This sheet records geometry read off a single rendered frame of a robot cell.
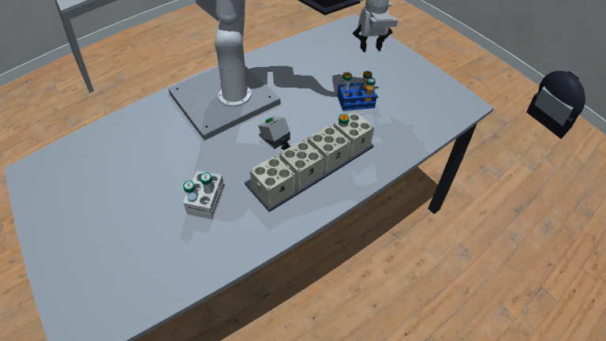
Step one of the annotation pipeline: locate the blue tube rack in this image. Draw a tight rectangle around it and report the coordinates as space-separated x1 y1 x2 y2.
338 83 377 111

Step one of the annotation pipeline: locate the white tube rack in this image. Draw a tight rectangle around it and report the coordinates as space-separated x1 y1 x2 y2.
183 171 224 219

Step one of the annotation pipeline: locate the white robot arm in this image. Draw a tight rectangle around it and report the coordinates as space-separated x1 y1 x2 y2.
215 0 398 107

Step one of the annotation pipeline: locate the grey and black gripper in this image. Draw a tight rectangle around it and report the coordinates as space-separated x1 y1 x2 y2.
353 7 393 52

